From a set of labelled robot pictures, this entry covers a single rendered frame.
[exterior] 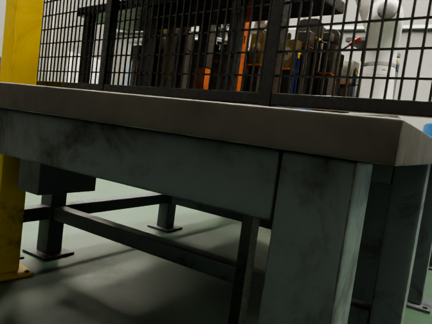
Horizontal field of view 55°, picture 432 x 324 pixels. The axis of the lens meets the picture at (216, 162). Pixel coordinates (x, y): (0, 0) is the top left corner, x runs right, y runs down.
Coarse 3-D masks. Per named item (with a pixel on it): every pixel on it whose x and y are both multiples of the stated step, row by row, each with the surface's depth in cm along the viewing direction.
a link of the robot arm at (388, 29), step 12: (384, 0) 145; (396, 0) 145; (372, 12) 147; (396, 12) 144; (372, 24) 148; (384, 24) 146; (372, 36) 150; (384, 36) 148; (396, 36) 148; (372, 60) 152; (384, 60) 150; (396, 60) 153
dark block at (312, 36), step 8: (304, 32) 173; (312, 32) 173; (304, 40) 173; (312, 40) 174; (312, 48) 175; (304, 64) 173; (304, 72) 173; (304, 80) 174; (296, 88) 175; (304, 88) 175
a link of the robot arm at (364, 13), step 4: (356, 0) 160; (364, 0) 158; (368, 0) 158; (376, 0) 158; (364, 4) 159; (368, 4) 159; (360, 8) 161; (364, 8) 160; (368, 8) 160; (360, 12) 162; (364, 12) 161; (364, 16) 161; (364, 20) 162; (364, 24) 162; (364, 28) 163
